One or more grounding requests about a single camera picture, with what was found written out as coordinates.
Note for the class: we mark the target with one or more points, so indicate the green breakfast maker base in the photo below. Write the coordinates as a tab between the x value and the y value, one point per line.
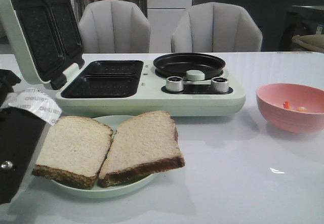
131	87

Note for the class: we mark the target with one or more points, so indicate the silver knob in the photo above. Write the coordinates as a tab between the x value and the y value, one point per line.
220	84
174	84

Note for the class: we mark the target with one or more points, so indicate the beige chair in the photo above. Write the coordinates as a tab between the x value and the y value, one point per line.
114	26
216	27

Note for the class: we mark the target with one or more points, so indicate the green breakfast maker lid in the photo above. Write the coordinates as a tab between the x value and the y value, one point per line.
45	39

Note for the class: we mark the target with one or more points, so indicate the bread slice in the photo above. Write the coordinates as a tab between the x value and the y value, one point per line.
74	151
143	145

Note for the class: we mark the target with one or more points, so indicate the olive cushion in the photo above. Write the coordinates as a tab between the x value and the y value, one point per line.
312	42

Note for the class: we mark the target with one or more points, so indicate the pink bowl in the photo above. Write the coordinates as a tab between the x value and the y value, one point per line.
270	98

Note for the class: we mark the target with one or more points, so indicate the right silver knob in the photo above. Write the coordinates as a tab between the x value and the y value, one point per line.
220	84

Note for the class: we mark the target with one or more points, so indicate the red shrimp piece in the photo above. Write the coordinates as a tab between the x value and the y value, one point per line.
286	105

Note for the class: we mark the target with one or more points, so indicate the left beige chair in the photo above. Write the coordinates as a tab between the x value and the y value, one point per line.
114	26

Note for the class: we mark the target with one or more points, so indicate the orange shrimp piece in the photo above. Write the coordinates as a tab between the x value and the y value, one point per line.
301	109

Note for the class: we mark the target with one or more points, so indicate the black round frying pan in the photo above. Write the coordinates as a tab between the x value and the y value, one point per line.
177	64

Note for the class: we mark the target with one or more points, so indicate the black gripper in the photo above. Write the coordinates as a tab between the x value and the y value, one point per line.
26	117

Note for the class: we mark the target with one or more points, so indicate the dark kitchen counter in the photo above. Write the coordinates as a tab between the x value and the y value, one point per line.
280	20

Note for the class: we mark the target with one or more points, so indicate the white refrigerator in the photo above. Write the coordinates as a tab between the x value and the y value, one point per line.
163	16

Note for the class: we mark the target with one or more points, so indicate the left silver knob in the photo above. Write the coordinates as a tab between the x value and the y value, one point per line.
174	84

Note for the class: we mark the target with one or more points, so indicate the right beige chair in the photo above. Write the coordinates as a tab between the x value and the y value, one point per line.
216	27

